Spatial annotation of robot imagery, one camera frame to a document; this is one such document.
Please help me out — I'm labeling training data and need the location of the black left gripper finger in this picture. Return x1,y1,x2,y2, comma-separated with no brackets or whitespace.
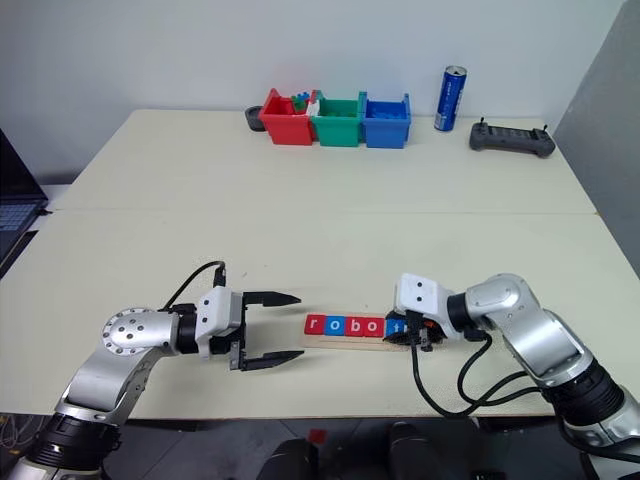
240,350,306,373
243,290,303,308

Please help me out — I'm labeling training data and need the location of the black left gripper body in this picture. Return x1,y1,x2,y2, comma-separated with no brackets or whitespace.
208,292,250,372

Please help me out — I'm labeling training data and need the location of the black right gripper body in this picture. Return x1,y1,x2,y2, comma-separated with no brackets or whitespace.
405,309,449,352

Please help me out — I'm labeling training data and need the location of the row of letter tiles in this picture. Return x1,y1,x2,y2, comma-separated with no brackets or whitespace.
300,313,412,352

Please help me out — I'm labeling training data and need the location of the dark rounded shape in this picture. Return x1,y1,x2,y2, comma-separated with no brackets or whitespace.
254,437,321,480
387,421,436,480

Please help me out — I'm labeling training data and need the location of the red plastic bin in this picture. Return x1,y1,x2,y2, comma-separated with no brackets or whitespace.
258,88,317,147

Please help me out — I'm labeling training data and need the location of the black round bowl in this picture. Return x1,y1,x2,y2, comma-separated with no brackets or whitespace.
244,104,269,134

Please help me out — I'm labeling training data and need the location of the green plastic bin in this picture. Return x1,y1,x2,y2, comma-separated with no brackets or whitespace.
310,89,369,149

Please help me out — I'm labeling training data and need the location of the blue plastic bin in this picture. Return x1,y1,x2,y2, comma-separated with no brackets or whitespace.
360,91,413,150

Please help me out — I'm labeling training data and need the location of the grey handheld controller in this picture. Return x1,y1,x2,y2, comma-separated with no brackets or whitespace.
468,117,556,159

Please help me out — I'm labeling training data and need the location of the blue drink can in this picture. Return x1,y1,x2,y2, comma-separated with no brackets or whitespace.
433,64,469,133

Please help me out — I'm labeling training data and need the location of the dark laptop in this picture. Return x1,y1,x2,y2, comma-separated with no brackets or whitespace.
0,127,51,279

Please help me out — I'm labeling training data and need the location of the grey partition panel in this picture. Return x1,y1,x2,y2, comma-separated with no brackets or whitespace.
552,0,640,281

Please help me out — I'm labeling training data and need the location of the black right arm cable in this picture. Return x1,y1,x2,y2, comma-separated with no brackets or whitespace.
408,329,549,417

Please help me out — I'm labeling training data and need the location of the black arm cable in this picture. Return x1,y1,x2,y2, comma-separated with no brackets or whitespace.
162,260,229,314
408,329,549,417

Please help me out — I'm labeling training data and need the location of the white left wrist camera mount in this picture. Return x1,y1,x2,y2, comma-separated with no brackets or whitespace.
194,287,244,361

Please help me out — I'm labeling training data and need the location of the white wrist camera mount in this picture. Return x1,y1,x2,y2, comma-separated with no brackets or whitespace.
393,272,464,344
194,287,244,361

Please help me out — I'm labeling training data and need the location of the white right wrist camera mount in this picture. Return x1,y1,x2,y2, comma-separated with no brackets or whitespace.
393,272,464,344

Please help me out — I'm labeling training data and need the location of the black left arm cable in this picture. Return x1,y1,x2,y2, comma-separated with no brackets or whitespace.
162,260,229,314

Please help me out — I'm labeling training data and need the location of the white cable bundle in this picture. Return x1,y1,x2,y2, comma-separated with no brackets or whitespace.
0,412,24,451

